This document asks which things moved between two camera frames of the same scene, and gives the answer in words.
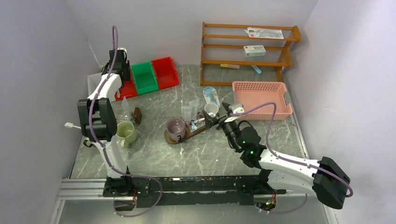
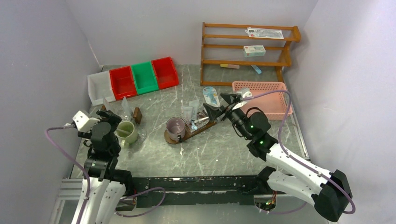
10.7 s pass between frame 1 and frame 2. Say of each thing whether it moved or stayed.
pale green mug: stayed
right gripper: moved
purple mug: stayed
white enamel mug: stayed
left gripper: moved
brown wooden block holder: stayed
